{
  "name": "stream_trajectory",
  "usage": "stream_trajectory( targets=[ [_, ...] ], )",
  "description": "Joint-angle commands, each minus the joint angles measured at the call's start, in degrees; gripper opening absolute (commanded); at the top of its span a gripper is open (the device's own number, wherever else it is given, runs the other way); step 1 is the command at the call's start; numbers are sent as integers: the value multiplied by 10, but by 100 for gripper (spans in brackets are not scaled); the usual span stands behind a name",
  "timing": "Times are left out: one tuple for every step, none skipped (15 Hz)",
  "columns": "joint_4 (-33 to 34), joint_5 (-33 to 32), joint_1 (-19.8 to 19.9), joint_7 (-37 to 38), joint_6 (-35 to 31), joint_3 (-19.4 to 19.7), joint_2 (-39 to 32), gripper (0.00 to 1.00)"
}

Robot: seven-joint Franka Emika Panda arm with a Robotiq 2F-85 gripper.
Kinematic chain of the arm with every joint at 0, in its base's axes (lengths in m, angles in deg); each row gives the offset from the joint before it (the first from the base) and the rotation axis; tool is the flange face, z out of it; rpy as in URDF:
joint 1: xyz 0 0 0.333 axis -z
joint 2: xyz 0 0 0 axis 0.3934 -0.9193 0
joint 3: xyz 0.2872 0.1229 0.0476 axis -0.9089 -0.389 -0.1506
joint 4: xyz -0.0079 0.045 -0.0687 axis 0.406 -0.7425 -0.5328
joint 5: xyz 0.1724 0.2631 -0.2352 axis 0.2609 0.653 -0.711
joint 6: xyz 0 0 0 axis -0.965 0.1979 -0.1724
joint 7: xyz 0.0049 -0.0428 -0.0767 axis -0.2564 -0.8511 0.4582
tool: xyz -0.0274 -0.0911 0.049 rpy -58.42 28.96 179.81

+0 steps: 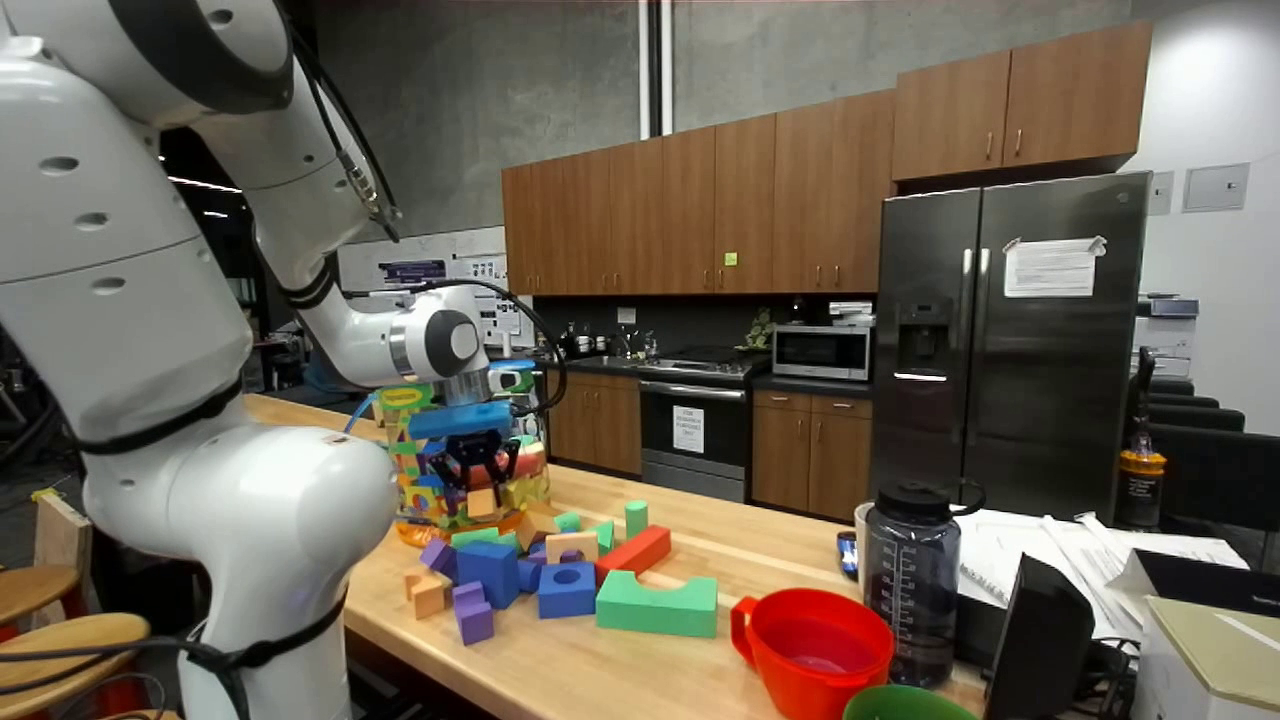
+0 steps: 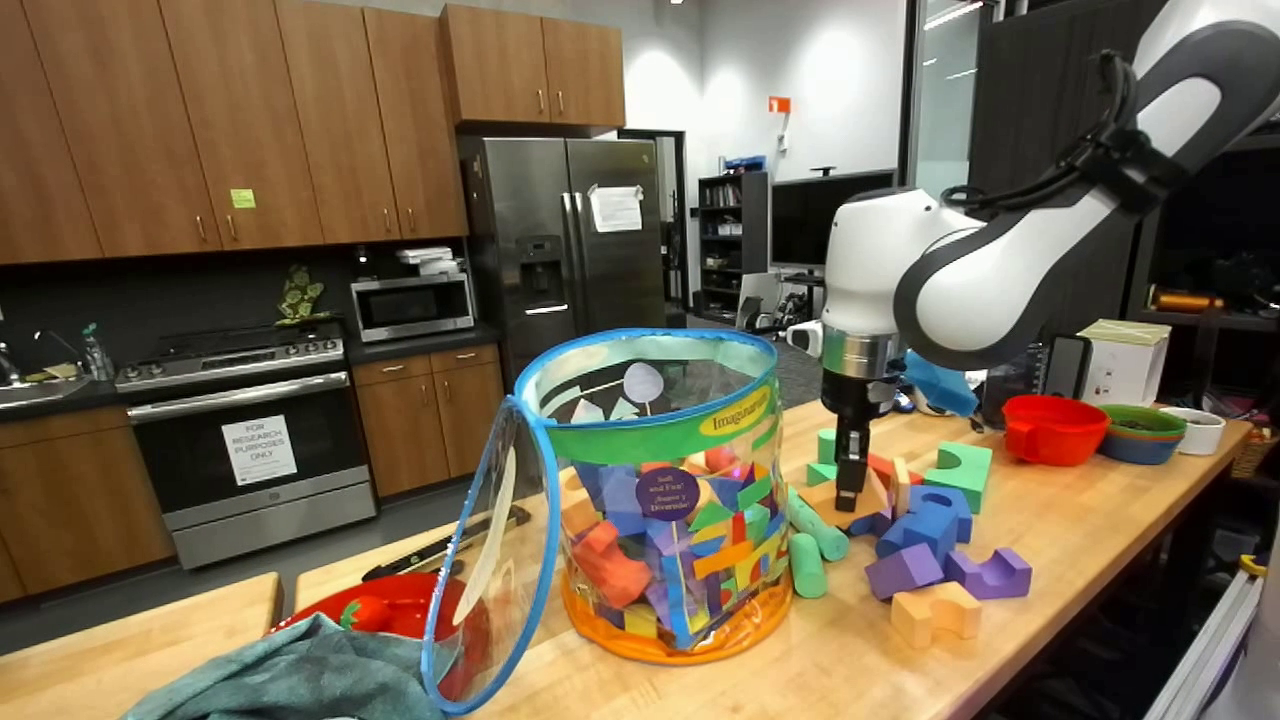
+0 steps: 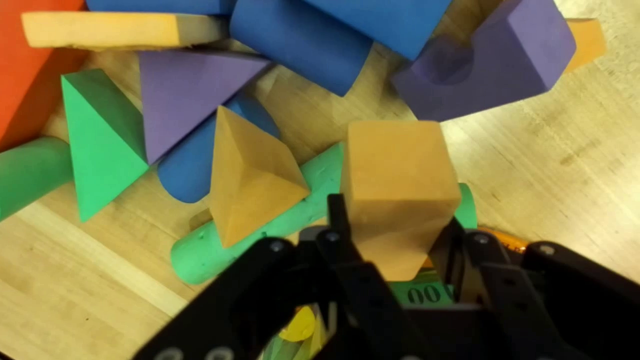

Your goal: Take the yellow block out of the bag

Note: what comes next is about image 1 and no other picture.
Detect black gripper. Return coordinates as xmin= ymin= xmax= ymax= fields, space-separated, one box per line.
xmin=433 ymin=433 xmax=528 ymax=511

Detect clear plastic block bag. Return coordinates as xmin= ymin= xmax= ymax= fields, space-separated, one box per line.
xmin=372 ymin=368 xmax=556 ymax=543

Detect tan foam arch block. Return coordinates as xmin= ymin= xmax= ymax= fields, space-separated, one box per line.
xmin=539 ymin=526 xmax=606 ymax=568

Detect orange foam block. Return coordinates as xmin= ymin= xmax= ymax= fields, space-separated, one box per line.
xmin=402 ymin=563 xmax=457 ymax=621

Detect small purple foam block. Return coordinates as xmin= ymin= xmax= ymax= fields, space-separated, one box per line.
xmin=454 ymin=581 xmax=498 ymax=648

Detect blue foam block with hole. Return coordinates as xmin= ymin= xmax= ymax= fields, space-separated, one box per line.
xmin=535 ymin=557 xmax=599 ymax=621

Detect red foam bar block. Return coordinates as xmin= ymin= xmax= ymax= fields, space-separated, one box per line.
xmin=592 ymin=523 xmax=675 ymax=581

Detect large green foam arch block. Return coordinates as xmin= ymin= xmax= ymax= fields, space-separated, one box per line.
xmin=592 ymin=568 xmax=724 ymax=639

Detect wooden base cabinet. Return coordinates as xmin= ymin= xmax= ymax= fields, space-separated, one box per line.
xmin=546 ymin=368 xmax=648 ymax=481
xmin=747 ymin=385 xmax=878 ymax=523

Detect black built-in oven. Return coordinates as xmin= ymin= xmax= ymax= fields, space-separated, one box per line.
xmin=638 ymin=377 xmax=757 ymax=504

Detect white poster board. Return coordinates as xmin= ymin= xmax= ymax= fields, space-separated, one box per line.
xmin=338 ymin=223 xmax=539 ymax=358

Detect steel microwave oven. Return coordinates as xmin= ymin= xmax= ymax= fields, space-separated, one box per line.
xmin=770 ymin=318 xmax=878 ymax=386

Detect red plastic cup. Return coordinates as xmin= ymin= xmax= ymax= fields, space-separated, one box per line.
xmin=730 ymin=584 xmax=896 ymax=720

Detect dark translucent water bottle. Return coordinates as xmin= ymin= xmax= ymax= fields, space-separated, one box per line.
xmin=862 ymin=481 xmax=963 ymax=688

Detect wooden chair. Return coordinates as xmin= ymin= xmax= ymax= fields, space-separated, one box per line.
xmin=0 ymin=483 xmax=151 ymax=720

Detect green plastic bowl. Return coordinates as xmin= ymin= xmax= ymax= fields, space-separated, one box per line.
xmin=841 ymin=681 xmax=983 ymax=720

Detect black refrigerator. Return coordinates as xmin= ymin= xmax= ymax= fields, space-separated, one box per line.
xmin=874 ymin=169 xmax=1154 ymax=518

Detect white papers pile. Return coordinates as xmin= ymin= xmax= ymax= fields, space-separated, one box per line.
xmin=957 ymin=504 xmax=1252 ymax=613

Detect black monitor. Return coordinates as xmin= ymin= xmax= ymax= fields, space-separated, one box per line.
xmin=983 ymin=553 xmax=1096 ymax=720

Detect white paper sheet on fridge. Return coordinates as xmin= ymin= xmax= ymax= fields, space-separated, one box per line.
xmin=999 ymin=231 xmax=1113 ymax=300

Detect orange drink bottle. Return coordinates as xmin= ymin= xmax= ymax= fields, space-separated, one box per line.
xmin=1115 ymin=433 xmax=1173 ymax=533

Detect black office chair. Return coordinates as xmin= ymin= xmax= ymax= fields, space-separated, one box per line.
xmin=1134 ymin=346 xmax=1280 ymax=537

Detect white cardboard box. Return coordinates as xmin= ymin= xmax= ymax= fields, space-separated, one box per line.
xmin=1134 ymin=590 xmax=1280 ymax=720

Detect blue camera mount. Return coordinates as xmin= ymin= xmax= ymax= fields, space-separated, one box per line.
xmin=405 ymin=401 xmax=520 ymax=442

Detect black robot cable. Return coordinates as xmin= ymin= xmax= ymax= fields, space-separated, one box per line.
xmin=282 ymin=31 xmax=408 ymax=246

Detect long wooden wall cabinet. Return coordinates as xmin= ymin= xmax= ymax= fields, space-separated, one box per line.
xmin=500 ymin=89 xmax=896 ymax=300

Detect tall wooden wall cabinet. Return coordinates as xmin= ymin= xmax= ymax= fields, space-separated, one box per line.
xmin=893 ymin=20 xmax=1154 ymax=189

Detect grey wall panel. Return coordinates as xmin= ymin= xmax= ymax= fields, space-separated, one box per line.
xmin=1179 ymin=160 xmax=1252 ymax=214

